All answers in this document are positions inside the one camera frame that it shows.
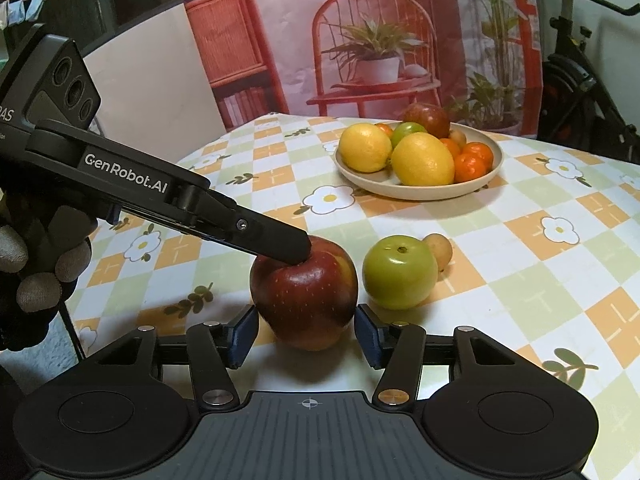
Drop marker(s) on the printed pink backdrop cloth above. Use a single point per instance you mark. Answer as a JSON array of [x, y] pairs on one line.
[[300, 35]]

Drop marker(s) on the small red apple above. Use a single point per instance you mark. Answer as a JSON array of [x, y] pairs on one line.
[[427, 117]]

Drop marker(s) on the black exercise bike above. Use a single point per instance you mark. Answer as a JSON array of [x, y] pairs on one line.
[[575, 85]]

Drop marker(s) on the large red apple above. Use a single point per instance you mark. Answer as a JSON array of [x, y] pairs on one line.
[[305, 305]]

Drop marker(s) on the person's left hand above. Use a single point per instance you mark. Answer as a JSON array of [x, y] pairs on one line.
[[30, 270]]

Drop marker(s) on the beige round plate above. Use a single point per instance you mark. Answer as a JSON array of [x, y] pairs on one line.
[[425, 191]]

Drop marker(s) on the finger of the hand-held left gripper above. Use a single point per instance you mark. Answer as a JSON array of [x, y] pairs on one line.
[[270, 240], [165, 217]]

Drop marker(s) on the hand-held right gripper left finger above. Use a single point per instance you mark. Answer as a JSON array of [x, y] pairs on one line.
[[244, 337]]

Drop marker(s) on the checkered flower tablecloth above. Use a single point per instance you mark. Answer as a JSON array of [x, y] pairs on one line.
[[525, 260]]

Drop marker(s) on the orange tangerine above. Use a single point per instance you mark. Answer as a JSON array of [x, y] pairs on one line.
[[479, 154], [450, 147], [469, 169], [384, 130]]

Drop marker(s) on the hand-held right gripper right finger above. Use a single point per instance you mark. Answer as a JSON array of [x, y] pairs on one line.
[[367, 337]]

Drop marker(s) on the large green apple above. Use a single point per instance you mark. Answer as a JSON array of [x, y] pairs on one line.
[[399, 272]]

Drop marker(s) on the yellow lemon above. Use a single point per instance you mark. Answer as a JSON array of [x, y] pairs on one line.
[[422, 159], [365, 147]]

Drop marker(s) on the small green apple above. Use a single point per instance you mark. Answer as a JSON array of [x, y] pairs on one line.
[[406, 132]]

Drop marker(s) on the small brown round fruit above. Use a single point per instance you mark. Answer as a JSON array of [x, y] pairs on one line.
[[441, 252], [457, 137]]

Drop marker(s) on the white board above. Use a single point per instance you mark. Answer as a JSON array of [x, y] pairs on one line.
[[150, 85]]

